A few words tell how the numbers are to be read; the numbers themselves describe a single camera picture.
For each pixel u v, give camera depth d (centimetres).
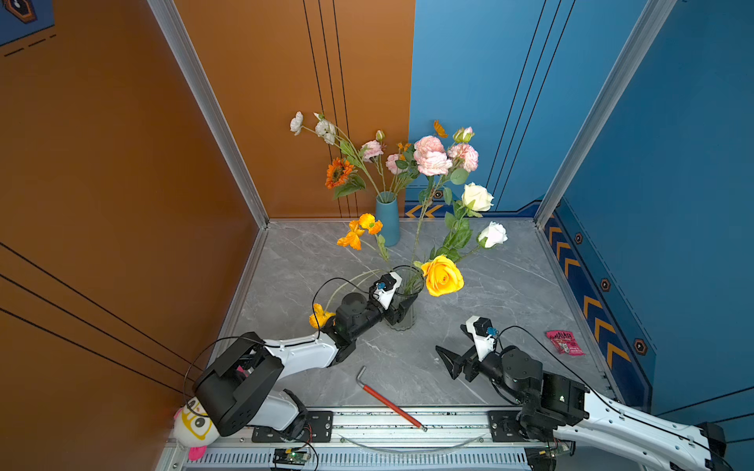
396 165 83
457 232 69
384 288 67
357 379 81
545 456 70
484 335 60
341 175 78
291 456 71
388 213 101
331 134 92
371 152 91
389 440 72
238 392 43
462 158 66
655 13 70
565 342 85
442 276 48
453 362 63
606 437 56
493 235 59
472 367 63
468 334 62
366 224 59
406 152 73
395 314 70
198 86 81
